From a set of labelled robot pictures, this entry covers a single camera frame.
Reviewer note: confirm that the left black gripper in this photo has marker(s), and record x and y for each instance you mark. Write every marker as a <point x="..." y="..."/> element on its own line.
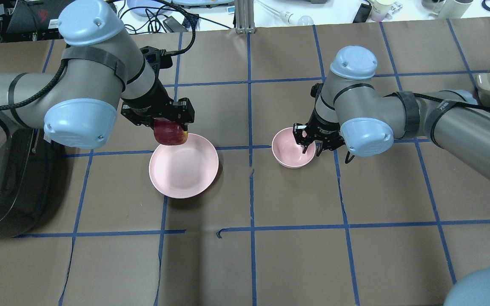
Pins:
<point x="148" y="103"/>

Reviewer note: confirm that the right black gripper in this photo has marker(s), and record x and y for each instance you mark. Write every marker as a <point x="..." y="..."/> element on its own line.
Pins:
<point x="326" y="129"/>

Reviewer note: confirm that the red apple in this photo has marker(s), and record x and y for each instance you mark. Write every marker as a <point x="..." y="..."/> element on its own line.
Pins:
<point x="167" y="132"/>

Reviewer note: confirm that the pink bowl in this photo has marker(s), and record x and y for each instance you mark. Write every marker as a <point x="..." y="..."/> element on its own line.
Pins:
<point x="288" y="153"/>

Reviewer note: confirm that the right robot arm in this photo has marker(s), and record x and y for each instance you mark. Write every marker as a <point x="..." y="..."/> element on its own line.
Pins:
<point x="349" y="112"/>

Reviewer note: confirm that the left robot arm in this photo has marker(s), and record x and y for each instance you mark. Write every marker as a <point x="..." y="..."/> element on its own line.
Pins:
<point x="102" y="65"/>

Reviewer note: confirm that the pink plate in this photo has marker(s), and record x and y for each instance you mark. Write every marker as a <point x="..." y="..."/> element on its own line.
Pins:
<point x="186" y="170"/>

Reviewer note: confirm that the black power adapter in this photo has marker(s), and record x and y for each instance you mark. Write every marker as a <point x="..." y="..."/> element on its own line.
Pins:
<point x="172" y="25"/>

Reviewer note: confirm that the light bulb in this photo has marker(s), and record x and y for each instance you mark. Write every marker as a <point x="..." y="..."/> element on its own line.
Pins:
<point x="293" y="19"/>

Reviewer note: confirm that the black phone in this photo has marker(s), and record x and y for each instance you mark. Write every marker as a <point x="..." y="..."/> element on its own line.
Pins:
<point x="363" y="13"/>

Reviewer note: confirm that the white cup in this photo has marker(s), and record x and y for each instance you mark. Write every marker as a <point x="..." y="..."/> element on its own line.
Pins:
<point x="382" y="8"/>

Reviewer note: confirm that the dark grey rice cooker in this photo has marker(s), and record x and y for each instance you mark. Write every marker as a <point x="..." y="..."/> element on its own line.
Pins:
<point x="34" y="178"/>

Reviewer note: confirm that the aluminium frame post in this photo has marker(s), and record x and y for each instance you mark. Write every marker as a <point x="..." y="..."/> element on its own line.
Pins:
<point x="244" y="17"/>

